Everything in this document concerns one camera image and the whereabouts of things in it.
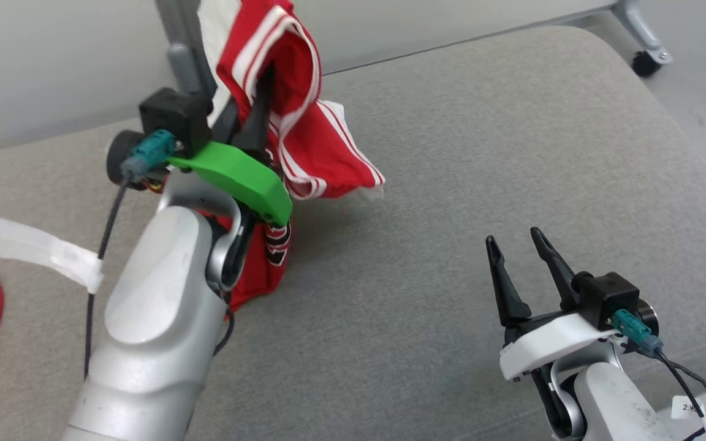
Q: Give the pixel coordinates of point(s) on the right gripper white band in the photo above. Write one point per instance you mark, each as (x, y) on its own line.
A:
(549, 340)

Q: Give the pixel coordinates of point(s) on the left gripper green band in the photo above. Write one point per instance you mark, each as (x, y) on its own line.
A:
(249, 180)

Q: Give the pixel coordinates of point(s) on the red white-sleeved t-shirt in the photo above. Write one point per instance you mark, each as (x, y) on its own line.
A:
(322, 141)

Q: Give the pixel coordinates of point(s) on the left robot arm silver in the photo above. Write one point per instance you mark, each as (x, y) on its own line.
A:
(151, 318)

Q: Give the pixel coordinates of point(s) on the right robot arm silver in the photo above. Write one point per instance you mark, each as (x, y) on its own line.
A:
(616, 404)

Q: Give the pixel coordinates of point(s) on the white tape flag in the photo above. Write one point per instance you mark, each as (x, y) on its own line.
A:
(40, 251)

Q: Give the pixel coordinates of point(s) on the grey partition end leg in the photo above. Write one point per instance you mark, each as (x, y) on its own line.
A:
(638, 24)

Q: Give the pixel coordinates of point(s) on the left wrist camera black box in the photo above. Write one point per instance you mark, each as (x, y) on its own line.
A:
(175, 116)

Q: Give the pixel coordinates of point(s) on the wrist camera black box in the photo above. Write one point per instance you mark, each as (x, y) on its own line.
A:
(610, 300)
(175, 116)

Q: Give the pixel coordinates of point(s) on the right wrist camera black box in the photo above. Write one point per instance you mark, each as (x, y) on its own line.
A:
(610, 300)

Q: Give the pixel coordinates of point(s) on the grey partition post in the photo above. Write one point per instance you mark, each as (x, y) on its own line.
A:
(184, 61)

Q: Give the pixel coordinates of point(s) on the left camera teal connector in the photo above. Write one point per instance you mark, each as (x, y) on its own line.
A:
(148, 153)

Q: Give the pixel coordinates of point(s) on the camera teal connector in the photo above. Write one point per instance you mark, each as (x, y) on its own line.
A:
(635, 331)
(148, 153)

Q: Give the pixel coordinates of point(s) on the right camera teal connector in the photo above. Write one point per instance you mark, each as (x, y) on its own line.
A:
(635, 331)

